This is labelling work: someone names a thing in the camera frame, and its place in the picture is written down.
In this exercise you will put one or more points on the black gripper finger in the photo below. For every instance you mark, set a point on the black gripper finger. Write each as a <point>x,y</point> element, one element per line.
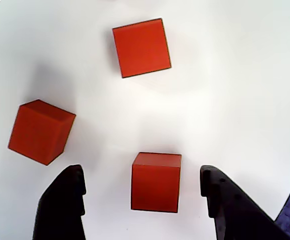
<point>60,205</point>
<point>235,215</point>

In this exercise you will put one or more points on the small red cube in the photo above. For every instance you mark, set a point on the small red cube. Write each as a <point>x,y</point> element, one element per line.
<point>142,47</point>
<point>40,132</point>
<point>155,185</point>

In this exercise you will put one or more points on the round white plate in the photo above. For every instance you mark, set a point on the round white plate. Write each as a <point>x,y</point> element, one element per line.
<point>210,100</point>

